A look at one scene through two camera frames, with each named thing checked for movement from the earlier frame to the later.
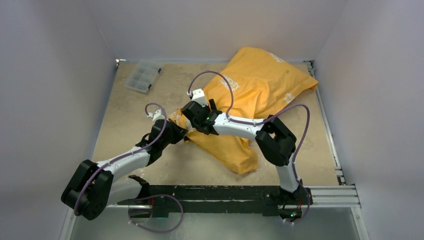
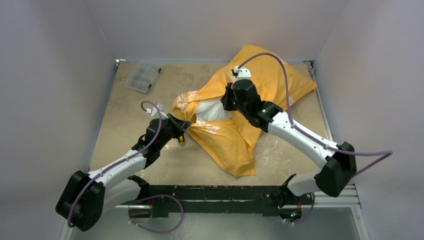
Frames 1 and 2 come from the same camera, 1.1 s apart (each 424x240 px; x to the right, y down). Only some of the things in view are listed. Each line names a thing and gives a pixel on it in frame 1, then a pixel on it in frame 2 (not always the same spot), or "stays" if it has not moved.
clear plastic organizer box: x=143 y=75 stays
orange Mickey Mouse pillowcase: x=252 y=85 stays
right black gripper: x=191 y=113 -> x=230 y=98
